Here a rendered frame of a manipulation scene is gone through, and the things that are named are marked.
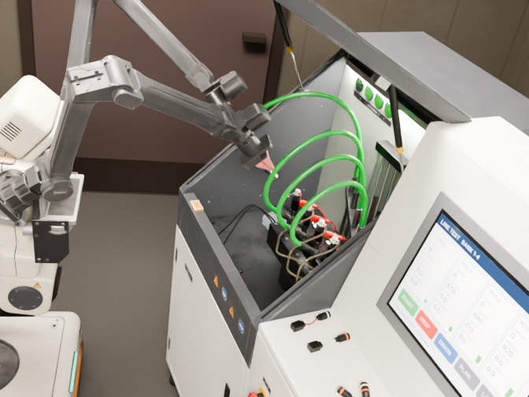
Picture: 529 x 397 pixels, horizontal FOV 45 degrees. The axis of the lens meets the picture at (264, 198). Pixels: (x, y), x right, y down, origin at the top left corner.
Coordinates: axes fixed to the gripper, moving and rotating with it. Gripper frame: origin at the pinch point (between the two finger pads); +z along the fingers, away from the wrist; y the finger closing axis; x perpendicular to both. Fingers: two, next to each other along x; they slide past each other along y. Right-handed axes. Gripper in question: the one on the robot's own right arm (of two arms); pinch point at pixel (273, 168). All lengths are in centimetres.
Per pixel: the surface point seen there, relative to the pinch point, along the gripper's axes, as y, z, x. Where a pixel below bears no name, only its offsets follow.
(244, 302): -25.4, 12.6, -27.5
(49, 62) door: -89, -29, 163
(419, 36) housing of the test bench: 59, 20, 45
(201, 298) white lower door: -48, 24, -1
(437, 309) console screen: 21, 18, -60
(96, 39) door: -62, -23, 163
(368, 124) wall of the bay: 28.1, 19.8, 19.6
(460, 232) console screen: 35, 8, -54
